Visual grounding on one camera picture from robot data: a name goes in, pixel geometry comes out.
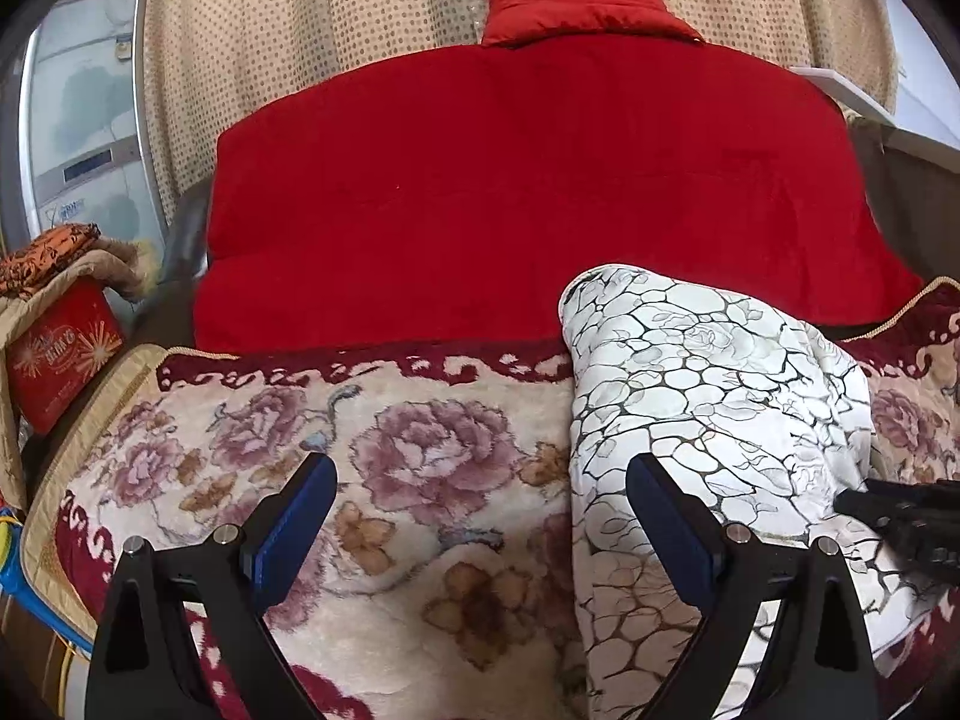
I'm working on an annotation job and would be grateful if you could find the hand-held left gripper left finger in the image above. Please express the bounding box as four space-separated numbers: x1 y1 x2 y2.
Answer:
84 452 338 720

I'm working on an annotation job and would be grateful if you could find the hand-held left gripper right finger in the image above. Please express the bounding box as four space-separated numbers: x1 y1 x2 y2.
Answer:
625 454 878 720

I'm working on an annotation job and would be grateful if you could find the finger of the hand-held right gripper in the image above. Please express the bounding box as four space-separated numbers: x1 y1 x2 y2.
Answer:
832 477 960 587

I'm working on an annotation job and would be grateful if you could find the white crackle-patterned cloth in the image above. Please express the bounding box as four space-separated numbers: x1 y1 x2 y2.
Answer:
559 264 932 720

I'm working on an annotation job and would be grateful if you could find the floral plush blanket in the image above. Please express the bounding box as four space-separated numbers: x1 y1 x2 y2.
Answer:
21 277 960 720

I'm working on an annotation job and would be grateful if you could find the red gift box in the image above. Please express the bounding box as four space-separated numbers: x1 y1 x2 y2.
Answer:
6 275 127 437

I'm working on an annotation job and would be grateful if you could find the blue and yellow toy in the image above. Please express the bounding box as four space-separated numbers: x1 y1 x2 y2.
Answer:
0 504 32 605

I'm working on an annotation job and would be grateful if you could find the beige fur-trimmed cloth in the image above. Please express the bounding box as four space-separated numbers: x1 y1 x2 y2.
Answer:
0 237 164 500

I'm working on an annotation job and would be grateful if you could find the red quilt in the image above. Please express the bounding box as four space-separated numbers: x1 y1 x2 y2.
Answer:
192 40 928 358

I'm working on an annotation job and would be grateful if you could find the orange patterned cloth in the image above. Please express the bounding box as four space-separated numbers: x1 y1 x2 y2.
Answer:
0 221 104 298

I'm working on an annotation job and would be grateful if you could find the white shelf board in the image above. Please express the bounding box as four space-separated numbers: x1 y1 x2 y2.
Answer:
786 65 960 160

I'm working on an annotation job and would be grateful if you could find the beige dotted curtain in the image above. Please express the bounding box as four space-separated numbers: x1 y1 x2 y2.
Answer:
141 0 905 215

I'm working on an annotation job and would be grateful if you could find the red pillow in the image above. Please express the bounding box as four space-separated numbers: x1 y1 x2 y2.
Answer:
481 0 707 50

